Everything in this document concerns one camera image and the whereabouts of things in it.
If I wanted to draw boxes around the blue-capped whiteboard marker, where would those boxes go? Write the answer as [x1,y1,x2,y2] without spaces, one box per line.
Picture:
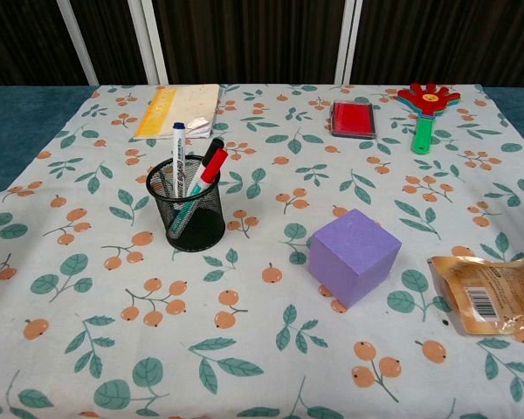
[170,121,188,206]

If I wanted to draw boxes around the brown snack pouch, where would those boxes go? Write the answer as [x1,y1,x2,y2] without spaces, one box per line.
[426,255,524,336]

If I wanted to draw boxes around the red-capped whiteboard marker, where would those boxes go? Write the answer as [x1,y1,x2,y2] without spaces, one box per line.
[169,148,230,233]

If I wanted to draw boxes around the floral fruit-print tablecloth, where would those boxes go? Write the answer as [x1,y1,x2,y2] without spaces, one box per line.
[0,82,524,419]

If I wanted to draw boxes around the purple foam cube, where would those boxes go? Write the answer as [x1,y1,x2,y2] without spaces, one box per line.
[307,208,402,309]

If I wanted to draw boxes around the black mesh pen holder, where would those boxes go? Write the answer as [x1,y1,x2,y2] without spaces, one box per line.
[145,155,227,252]

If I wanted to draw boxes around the colourful hand clapper toy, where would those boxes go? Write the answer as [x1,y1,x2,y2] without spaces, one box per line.
[396,82,463,155]

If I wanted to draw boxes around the red ink pad case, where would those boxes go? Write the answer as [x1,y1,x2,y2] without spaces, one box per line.
[329,100,378,141]

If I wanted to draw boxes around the yellow and cream notebook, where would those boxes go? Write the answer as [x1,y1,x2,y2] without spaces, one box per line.
[133,83,223,141]

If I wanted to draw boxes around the white metal frame post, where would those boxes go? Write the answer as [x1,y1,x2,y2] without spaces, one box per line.
[334,0,363,85]
[55,0,100,86]

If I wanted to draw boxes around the white double frame post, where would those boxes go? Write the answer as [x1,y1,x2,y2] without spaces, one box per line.
[127,0,169,85]

